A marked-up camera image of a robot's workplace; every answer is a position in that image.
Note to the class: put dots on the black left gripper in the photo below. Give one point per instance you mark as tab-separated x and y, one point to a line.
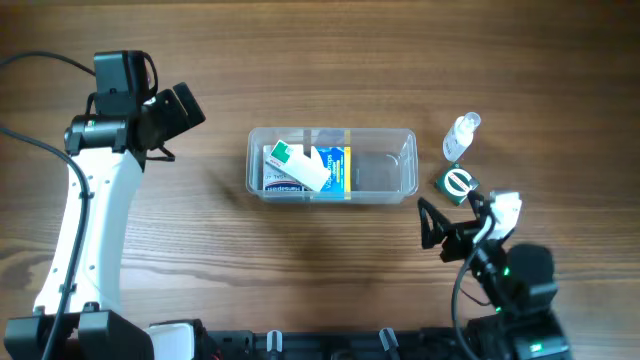
176	110

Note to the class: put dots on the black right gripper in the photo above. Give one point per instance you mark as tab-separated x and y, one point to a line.
458	238

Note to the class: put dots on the green round-label box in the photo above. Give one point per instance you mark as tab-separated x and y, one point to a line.
455	183

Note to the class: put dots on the small clear plastic bottle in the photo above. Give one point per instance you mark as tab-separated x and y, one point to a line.
460	136

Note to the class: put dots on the clear plastic container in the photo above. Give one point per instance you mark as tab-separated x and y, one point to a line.
367	165

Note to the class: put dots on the white Hansaplast plaster box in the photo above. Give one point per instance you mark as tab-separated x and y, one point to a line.
274	179

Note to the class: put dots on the white green medicine box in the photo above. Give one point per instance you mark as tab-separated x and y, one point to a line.
291	160

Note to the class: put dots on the blue yellow cough drops bag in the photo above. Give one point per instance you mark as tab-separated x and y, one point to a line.
338	160

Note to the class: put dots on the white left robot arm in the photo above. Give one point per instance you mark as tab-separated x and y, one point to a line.
76	315

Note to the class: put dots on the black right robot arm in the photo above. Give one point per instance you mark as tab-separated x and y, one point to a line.
518	282

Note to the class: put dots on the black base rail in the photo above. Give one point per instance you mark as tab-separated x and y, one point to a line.
325	344

